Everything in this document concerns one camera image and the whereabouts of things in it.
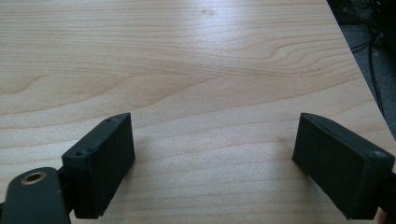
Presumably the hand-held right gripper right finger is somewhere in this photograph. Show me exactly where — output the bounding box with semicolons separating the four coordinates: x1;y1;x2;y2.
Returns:
291;112;396;220

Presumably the black cable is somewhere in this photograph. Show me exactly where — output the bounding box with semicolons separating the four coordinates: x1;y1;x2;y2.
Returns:
350;12;385;117

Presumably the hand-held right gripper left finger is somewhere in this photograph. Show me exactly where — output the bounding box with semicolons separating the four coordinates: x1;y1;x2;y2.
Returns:
61;112;136;219

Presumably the dark equipment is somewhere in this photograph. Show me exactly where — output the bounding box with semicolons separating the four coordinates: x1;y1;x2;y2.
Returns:
326;0;396;50

